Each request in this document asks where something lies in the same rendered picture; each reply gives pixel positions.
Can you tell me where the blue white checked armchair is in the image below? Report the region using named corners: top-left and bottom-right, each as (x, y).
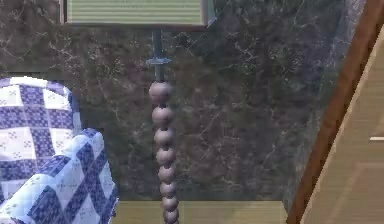
top-left (0, 76), bottom-right (120, 224)

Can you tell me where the beaded floor lamp green shade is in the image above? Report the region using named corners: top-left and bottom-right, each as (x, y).
top-left (59, 0), bottom-right (218, 224)

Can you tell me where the beige room door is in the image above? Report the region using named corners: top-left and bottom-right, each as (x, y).
top-left (285, 0), bottom-right (384, 224)

